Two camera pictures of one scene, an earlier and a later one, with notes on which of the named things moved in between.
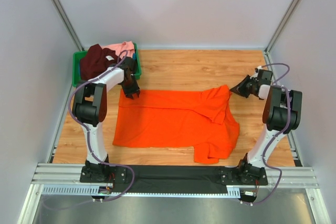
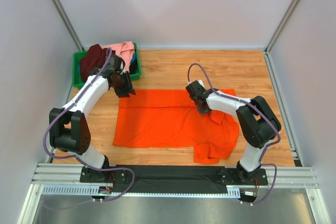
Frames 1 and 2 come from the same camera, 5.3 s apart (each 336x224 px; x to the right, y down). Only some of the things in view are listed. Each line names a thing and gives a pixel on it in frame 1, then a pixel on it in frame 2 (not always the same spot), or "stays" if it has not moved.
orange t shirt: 201,118 stays
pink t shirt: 127,45 stays
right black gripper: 245,86 -> 202,107
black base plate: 172,179 stays
